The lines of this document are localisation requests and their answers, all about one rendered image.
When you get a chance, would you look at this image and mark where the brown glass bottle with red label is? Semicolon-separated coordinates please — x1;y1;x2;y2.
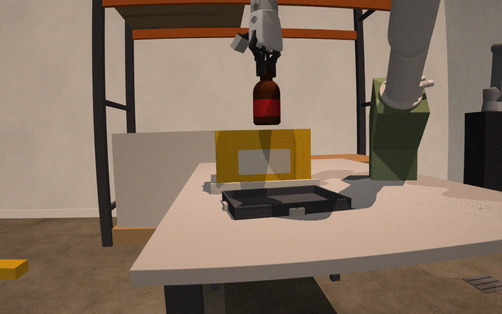
253;67;281;125

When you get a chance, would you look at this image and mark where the yellow divided crate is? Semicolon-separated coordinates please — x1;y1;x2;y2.
215;129;311;183

